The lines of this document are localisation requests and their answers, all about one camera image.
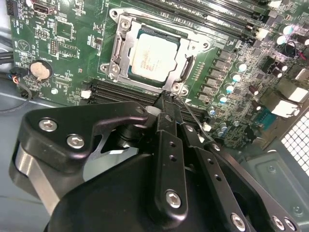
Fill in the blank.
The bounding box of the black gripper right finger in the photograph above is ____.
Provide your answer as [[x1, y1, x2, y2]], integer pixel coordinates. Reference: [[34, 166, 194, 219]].
[[173, 95, 302, 232]]

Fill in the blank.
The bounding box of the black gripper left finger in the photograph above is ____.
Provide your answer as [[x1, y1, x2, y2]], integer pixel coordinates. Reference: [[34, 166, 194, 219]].
[[8, 89, 189, 224]]

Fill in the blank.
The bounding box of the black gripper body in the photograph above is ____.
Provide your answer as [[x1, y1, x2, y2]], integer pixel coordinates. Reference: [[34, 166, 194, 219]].
[[47, 153, 227, 232]]

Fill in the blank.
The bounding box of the metal socket cover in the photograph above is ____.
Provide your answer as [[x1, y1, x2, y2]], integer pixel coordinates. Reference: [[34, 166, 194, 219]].
[[110, 16, 208, 95]]

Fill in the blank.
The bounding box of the silver topped CPU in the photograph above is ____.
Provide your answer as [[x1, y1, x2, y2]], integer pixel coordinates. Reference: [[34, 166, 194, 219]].
[[127, 24, 189, 87]]

